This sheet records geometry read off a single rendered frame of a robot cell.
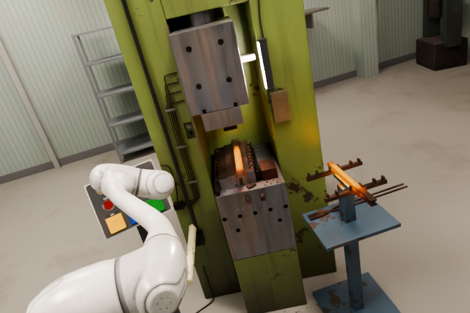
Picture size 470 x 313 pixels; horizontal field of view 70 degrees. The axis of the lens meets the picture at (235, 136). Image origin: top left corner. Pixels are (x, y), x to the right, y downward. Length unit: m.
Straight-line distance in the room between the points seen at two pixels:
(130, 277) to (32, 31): 5.00
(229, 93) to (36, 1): 4.20
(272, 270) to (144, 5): 1.62
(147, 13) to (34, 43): 3.91
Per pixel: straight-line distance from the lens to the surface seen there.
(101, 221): 1.75
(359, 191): 1.64
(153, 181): 1.21
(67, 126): 5.73
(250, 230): 1.97
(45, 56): 5.56
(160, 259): 0.75
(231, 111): 1.68
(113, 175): 1.22
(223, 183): 1.85
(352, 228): 1.87
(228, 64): 1.63
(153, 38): 1.77
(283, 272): 2.20
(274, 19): 1.77
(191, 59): 1.62
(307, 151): 1.99
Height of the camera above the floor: 1.88
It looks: 23 degrees down
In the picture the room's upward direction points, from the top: 13 degrees counter-clockwise
